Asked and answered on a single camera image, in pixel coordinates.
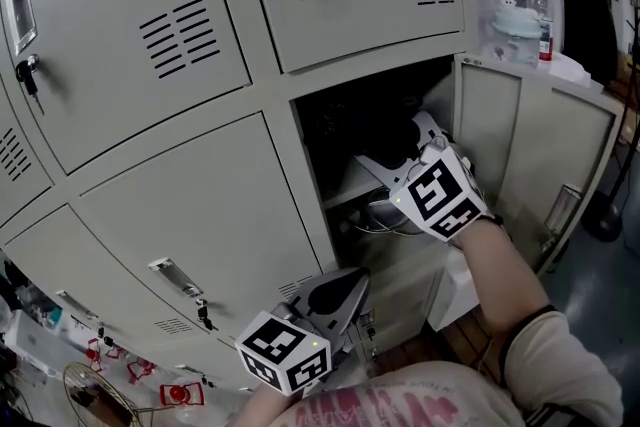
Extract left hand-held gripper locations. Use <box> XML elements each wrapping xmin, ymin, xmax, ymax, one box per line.
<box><xmin>234</xmin><ymin>267</ymin><xmax>372</xmax><ymax>397</ymax></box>

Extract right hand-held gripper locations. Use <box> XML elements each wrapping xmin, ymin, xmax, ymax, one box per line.
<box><xmin>354</xmin><ymin>110</ymin><xmax>504</xmax><ymax>243</ymax></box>

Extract grey metal locker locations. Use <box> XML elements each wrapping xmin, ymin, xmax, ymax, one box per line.
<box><xmin>0</xmin><ymin>0</ymin><xmax>624</xmax><ymax>396</ymax></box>

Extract person's left forearm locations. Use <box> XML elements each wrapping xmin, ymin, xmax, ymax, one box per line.
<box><xmin>239</xmin><ymin>384</ymin><xmax>306</xmax><ymax>427</ymax></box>

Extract person's right forearm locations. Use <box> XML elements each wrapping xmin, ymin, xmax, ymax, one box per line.
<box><xmin>449</xmin><ymin>214</ymin><xmax>556</xmax><ymax>351</ymax></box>

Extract white cabinet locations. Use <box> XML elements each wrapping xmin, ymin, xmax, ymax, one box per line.
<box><xmin>429</xmin><ymin>247</ymin><xmax>484</xmax><ymax>331</ymax></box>

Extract white shirt with red print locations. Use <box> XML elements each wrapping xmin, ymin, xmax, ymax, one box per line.
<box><xmin>269</xmin><ymin>309</ymin><xmax>626</xmax><ymax>427</ymax></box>

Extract pale blue cup with straw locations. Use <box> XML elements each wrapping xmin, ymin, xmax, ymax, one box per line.
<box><xmin>492</xmin><ymin>0</ymin><xmax>544</xmax><ymax>66</ymax></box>

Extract wooden pallet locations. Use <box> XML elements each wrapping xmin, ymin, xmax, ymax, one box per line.
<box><xmin>374</xmin><ymin>309</ymin><xmax>506</xmax><ymax>386</ymax></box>

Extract clear bottle with red cap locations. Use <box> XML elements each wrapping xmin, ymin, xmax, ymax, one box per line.
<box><xmin>524</xmin><ymin>0</ymin><xmax>555</xmax><ymax>64</ymax></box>

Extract black standing fan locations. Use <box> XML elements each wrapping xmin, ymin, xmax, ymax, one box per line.
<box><xmin>582</xmin><ymin>0</ymin><xmax>640</xmax><ymax>244</ymax></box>

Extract black hanging clothes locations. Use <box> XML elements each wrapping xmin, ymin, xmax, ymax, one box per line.
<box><xmin>562</xmin><ymin>0</ymin><xmax>619</xmax><ymax>86</ymax></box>

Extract coiled grey cables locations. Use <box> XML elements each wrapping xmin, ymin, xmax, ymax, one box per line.
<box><xmin>352</xmin><ymin>192</ymin><xmax>426</xmax><ymax>236</ymax></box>

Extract gold wire fan guard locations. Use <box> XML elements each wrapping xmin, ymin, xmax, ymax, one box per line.
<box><xmin>63</xmin><ymin>361</ymin><xmax>156</xmax><ymax>427</ymax></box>

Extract red wire frame item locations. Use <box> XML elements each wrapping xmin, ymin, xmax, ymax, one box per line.
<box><xmin>85</xmin><ymin>338</ymin><xmax>104</xmax><ymax>371</ymax></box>

